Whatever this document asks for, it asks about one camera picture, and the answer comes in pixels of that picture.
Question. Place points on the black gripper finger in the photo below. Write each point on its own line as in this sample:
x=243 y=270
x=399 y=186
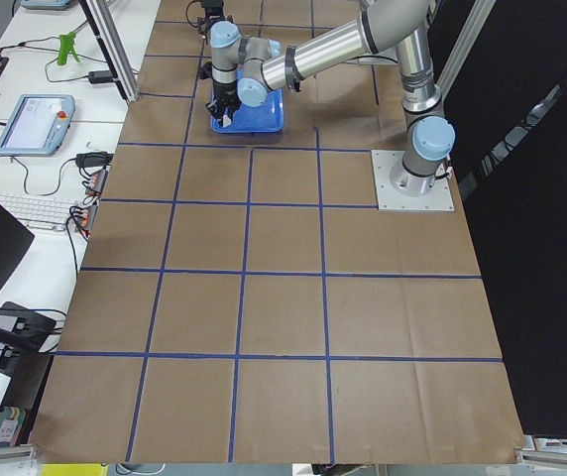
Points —
x=214 y=109
x=228 y=118

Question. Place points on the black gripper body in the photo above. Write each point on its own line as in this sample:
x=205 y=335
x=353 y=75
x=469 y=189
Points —
x=224 y=92
x=212 y=21

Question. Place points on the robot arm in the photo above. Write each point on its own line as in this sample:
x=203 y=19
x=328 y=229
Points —
x=245 y=69

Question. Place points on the blue plastic tray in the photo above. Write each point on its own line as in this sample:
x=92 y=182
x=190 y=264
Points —
x=261 y=111

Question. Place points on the black power adapter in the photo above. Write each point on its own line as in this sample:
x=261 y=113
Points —
x=100 y=77

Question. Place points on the teach pendant tablet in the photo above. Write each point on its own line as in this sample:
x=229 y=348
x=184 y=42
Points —
x=38 y=125

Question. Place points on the white keyboard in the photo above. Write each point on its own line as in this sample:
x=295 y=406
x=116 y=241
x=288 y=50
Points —
x=38 y=213

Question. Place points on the aluminium frame post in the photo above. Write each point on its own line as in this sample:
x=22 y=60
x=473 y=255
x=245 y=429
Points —
x=102 y=25

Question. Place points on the green handled reach grabber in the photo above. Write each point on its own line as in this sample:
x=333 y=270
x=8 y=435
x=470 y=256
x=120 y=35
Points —
x=67 y=48

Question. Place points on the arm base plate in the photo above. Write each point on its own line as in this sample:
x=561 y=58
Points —
x=398 y=190

